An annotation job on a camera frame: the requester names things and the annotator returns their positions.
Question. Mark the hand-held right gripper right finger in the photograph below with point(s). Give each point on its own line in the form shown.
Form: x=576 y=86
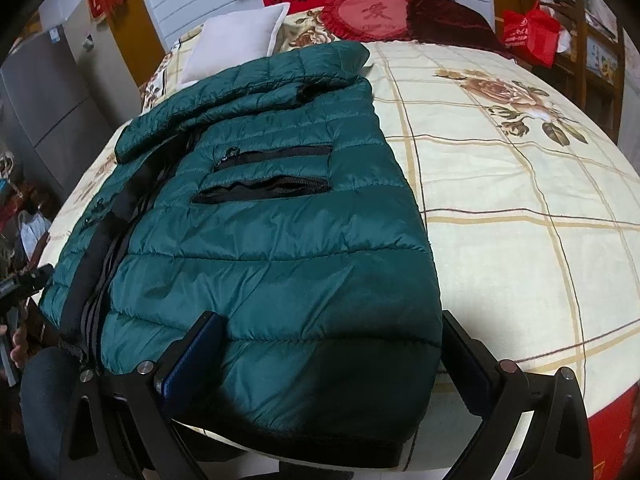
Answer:
x=472 y=365

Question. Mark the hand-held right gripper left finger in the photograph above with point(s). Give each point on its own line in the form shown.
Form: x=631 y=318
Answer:
x=187 y=360

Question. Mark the green puffer jacket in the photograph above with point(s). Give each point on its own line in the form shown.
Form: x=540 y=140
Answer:
x=275 y=235

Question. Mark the person's left hand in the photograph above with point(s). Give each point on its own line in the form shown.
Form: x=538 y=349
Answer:
x=17 y=347

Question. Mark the white plastic bag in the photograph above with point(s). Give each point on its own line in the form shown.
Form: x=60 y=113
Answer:
x=32 y=232

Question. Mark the bed with floral plaid sheet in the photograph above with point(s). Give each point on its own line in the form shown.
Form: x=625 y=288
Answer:
x=500 y=210

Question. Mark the grey refrigerator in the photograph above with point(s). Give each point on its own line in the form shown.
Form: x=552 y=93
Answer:
x=45 y=100

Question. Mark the wooden chair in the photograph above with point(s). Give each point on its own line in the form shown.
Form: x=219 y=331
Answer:
x=587 y=75

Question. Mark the white square pillow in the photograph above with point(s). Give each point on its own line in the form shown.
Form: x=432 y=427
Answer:
x=235 y=40

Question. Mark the red shopping bag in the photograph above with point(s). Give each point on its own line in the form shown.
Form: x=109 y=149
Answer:
x=530 y=35

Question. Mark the dark red velvet cushion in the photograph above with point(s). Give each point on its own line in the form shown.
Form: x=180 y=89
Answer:
x=450 y=22

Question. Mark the red heart-shaped cushion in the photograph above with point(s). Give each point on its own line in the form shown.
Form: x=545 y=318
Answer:
x=367 y=17

